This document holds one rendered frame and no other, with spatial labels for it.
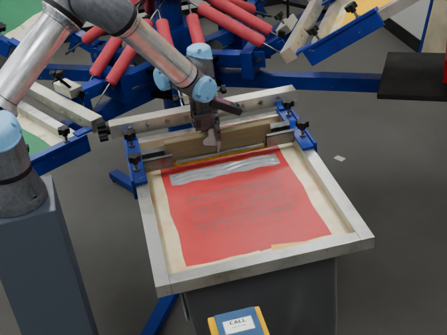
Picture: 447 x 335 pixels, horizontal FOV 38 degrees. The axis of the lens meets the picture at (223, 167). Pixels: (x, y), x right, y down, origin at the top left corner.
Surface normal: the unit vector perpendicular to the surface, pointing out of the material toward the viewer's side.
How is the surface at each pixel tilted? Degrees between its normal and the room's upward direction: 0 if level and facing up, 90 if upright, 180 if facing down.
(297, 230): 0
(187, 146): 90
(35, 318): 90
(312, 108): 0
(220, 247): 0
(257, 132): 90
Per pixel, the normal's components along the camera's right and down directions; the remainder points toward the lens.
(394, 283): -0.11, -0.84
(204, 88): 0.59, 0.38
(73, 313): 0.28, 0.49
